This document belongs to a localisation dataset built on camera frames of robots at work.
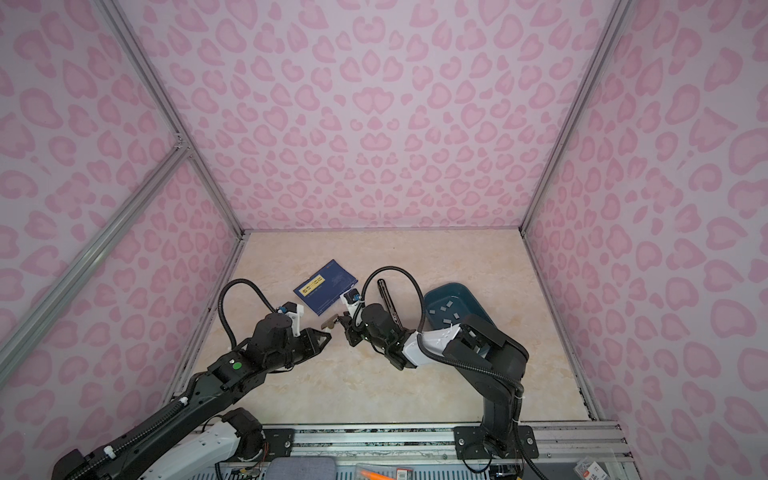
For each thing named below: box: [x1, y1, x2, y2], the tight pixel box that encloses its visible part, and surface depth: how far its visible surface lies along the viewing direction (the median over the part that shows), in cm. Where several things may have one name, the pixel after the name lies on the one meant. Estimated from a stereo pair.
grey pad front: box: [265, 457, 337, 480], surface depth 69 cm
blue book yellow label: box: [293, 259, 359, 316], surface depth 105 cm
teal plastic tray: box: [424, 283, 495, 331], surface depth 98 cm
